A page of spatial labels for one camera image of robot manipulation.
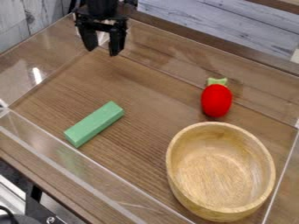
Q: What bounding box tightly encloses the green rectangular block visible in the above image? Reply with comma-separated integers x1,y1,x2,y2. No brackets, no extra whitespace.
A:
65,101,126,147

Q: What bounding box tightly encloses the red toy strawberry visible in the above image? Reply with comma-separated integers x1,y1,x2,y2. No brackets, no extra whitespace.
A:
201,78,233,117

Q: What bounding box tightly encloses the clear acrylic tray wall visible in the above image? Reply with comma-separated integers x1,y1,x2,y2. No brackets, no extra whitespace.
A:
0,17,299,224

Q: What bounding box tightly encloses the black table leg bracket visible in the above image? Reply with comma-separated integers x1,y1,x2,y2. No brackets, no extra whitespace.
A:
0,183,69,224

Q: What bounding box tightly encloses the wooden bowl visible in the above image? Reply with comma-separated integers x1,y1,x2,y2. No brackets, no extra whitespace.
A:
166,122,277,222

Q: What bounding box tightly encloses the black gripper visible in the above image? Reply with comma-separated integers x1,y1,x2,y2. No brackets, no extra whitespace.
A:
74,0,127,56

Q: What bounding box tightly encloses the clear acrylic corner bracket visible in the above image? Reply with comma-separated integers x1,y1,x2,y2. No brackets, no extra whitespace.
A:
97,31,110,46

